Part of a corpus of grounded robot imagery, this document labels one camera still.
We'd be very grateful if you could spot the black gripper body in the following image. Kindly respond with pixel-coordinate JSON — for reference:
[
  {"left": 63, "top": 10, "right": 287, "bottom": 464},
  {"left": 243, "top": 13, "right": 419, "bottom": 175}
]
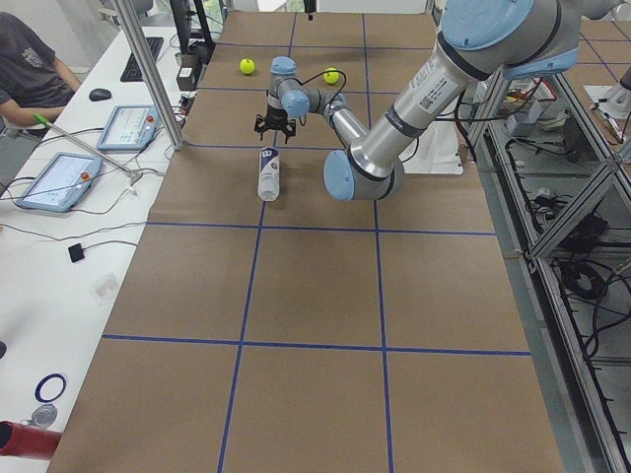
[{"left": 264, "top": 92, "right": 287, "bottom": 129}]

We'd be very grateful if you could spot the clear tennis ball can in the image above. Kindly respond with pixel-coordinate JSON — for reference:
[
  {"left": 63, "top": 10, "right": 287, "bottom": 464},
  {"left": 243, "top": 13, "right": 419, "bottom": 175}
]
[{"left": 257, "top": 147, "right": 280, "bottom": 202}]

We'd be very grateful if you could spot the yellow tennis ball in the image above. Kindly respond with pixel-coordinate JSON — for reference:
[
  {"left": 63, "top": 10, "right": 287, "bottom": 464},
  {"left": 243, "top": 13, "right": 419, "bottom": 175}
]
[
  {"left": 240, "top": 58, "right": 255, "bottom": 75},
  {"left": 321, "top": 67, "right": 339, "bottom": 85}
]

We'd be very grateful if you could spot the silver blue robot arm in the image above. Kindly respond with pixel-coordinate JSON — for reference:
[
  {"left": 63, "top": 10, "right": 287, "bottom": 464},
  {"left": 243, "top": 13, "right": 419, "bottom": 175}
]
[{"left": 254, "top": 0, "right": 584, "bottom": 201}]

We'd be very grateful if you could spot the small black box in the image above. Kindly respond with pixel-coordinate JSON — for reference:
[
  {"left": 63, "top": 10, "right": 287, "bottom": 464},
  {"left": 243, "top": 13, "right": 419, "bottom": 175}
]
[{"left": 176, "top": 54, "right": 202, "bottom": 92}]

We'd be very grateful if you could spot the black computer monitor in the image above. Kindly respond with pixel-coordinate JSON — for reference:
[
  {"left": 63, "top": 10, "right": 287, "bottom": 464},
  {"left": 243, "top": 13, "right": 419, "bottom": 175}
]
[{"left": 170, "top": 0, "right": 216, "bottom": 62}]

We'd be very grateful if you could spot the upper blue teach pendant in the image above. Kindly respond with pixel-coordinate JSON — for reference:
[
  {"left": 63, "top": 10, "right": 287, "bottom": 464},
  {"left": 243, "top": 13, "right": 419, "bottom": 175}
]
[{"left": 97, "top": 104, "right": 160, "bottom": 153}]

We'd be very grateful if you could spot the blue teach pendant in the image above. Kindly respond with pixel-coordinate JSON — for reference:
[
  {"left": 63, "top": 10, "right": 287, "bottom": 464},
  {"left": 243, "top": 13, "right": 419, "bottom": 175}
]
[
  {"left": 97, "top": 104, "right": 160, "bottom": 153},
  {"left": 15, "top": 152, "right": 103, "bottom": 213}
]

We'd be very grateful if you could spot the black keyboard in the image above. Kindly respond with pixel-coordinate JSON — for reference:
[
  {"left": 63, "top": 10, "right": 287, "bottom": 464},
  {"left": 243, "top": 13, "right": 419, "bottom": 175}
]
[{"left": 119, "top": 36, "right": 165, "bottom": 83}]

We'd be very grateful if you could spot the black computer mouse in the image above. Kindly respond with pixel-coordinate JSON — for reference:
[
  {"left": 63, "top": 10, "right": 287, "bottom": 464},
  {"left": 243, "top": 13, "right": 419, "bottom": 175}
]
[{"left": 89, "top": 88, "right": 112, "bottom": 101}]

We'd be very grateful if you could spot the brown paper table mat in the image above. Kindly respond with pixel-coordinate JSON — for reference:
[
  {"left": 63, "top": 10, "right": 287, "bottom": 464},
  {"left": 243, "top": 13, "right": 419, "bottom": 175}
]
[{"left": 50, "top": 13, "right": 563, "bottom": 472}]

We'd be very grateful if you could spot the lower blue teach pendant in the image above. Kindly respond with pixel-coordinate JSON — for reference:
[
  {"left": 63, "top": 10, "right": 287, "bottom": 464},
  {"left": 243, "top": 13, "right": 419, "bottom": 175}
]
[{"left": 15, "top": 152, "right": 103, "bottom": 213}]

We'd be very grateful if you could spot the small black square device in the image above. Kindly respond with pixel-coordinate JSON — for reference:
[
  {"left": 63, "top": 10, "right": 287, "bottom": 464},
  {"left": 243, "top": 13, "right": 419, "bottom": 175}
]
[{"left": 68, "top": 243, "right": 86, "bottom": 263}]

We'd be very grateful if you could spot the seated person in grey shirt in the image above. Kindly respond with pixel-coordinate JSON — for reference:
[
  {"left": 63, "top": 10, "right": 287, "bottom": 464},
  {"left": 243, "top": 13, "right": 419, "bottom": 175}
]
[{"left": 1, "top": 12, "right": 81, "bottom": 128}]

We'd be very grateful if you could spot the metal lid disc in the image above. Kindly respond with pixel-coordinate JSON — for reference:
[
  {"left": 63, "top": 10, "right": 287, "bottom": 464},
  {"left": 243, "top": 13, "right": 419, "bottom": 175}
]
[{"left": 28, "top": 403, "right": 58, "bottom": 430}]

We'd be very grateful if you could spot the red cylinder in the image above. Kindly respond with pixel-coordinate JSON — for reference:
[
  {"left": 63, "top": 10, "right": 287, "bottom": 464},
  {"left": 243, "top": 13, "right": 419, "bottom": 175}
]
[{"left": 1, "top": 421, "right": 62, "bottom": 460}]

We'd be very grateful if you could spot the aluminium frame post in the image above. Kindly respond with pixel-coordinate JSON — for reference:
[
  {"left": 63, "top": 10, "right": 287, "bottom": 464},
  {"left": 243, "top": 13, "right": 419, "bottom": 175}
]
[{"left": 112, "top": 0, "right": 184, "bottom": 151}]

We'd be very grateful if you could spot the blue tape ring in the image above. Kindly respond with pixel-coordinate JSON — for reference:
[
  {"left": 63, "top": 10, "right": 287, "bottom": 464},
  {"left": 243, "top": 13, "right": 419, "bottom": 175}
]
[{"left": 34, "top": 372, "right": 68, "bottom": 403}]

